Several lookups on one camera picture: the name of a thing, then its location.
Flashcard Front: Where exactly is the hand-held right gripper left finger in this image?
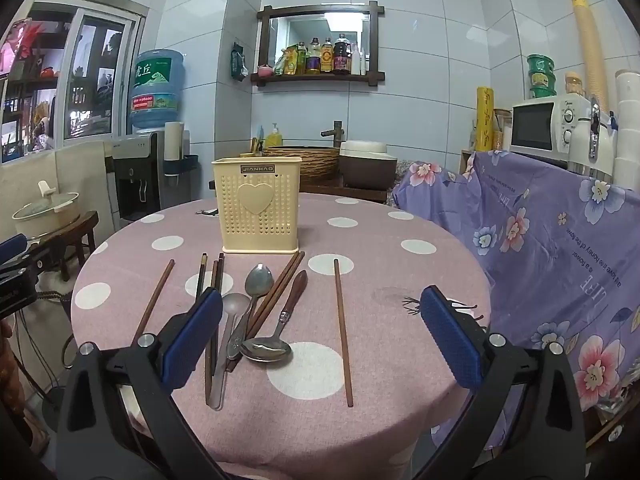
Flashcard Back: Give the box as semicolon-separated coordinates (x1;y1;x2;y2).
55;287;224;480

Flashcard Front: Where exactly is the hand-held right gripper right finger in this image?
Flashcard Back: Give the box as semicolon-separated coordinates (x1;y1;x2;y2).
419;285;586;480

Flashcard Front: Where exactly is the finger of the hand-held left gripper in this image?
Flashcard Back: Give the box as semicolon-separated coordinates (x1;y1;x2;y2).
0;252;40;319
0;233;30;261

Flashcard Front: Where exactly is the translucent plastic spoon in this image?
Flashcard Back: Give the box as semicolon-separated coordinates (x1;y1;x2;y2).
207;292;252;411

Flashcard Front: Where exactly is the black chopstick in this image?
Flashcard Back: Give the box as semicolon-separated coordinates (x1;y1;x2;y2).
195;252;208;301

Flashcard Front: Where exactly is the wooden-handled metal spoon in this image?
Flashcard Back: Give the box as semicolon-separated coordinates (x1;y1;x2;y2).
239;270;309;362

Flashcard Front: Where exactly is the all-metal spoon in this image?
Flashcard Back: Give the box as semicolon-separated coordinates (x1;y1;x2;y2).
226;263;275;361

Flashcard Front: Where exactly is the cream plastic utensil holder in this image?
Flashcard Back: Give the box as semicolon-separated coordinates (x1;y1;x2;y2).
211;156;304;254

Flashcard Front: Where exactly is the cream pot with glass lid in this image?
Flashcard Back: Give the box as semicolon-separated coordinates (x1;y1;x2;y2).
12;180;81;238

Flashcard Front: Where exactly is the wooden chair with cushion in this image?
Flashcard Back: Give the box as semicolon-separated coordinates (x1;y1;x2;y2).
20;210;101;281

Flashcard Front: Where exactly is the beige cloth cover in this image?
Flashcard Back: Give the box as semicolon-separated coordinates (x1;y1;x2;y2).
0;142;116;211

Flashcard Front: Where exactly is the purple floral cloth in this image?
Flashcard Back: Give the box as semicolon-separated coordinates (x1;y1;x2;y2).
391;150;640;461

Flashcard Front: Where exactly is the grey water dispenser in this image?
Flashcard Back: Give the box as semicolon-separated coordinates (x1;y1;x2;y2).
105;130;191;223

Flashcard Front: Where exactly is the wooden display shelf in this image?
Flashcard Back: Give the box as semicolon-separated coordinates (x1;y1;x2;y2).
0;17;66;161

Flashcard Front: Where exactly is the blue dispenser holder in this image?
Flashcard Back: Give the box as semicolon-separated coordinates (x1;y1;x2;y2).
164;155;201;178

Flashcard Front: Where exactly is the dark wooden washstand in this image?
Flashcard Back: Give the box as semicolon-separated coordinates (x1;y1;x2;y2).
300;180;388;204

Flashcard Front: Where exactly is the brown and white rice cooker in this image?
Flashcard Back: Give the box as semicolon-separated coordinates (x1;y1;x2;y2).
339;140;398;191

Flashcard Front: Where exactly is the sliding glass window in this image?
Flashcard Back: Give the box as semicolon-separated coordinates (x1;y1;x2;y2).
60;0;148;146

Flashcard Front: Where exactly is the pink floral poster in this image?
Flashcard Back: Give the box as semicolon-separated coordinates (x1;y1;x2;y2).
0;19;33;76

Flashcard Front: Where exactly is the glass jar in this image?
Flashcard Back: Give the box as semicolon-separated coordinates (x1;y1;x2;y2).
492;107;513;152

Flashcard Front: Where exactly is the wicker wash basin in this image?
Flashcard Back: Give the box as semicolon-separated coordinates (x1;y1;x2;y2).
262;146;342;183

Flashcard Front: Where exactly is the blue water jug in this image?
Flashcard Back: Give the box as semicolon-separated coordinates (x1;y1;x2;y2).
127;49;186;133

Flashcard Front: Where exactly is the yellow wrapped roll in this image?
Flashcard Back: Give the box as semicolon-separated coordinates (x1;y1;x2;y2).
475;86;496;152

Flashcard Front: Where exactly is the white microwave oven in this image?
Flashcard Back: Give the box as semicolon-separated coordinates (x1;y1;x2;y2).
509;92;593;161

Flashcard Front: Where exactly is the bamboo tap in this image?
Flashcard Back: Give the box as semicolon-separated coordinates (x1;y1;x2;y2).
320;120;347;148

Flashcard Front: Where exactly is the green hanging packet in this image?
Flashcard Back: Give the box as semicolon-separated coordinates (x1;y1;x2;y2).
231;41;249;82

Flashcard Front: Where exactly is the stack of white cups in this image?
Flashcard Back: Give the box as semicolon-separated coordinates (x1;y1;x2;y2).
612;69;640;188

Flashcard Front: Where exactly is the row of condiment bottles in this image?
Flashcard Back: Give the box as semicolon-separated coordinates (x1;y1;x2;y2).
272;34;370;77

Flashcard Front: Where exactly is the wooden-framed mirror shelf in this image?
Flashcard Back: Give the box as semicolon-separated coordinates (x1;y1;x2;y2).
249;1;386;88

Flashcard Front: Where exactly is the tall stack of yellow cups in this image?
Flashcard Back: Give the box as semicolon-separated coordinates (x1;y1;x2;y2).
567;0;608;116

